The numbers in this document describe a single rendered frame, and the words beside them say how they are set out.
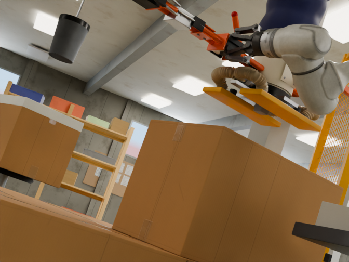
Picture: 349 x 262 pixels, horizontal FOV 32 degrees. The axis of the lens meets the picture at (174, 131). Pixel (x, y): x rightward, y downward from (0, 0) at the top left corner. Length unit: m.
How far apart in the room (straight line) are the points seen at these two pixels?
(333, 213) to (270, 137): 1.86
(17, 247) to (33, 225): 0.06
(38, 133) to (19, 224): 2.00
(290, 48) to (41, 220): 0.83
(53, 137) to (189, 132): 1.67
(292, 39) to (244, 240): 0.63
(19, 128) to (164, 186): 1.60
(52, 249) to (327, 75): 0.91
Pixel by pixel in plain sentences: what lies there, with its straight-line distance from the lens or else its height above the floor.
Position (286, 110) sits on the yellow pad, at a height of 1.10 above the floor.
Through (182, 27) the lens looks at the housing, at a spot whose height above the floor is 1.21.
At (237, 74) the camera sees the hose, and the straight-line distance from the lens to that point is 2.03.
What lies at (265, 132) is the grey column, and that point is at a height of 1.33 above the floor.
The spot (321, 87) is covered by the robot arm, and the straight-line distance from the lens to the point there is 1.80.
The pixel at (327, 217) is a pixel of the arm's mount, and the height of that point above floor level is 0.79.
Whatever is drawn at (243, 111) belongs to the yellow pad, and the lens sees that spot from 2.24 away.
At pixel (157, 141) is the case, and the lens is 2.02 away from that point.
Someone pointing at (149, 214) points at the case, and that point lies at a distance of 1.91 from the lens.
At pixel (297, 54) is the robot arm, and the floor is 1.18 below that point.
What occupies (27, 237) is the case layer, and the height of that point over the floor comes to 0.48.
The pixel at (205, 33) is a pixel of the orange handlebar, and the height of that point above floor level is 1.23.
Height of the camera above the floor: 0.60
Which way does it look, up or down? 9 degrees up
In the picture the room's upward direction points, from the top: 20 degrees clockwise
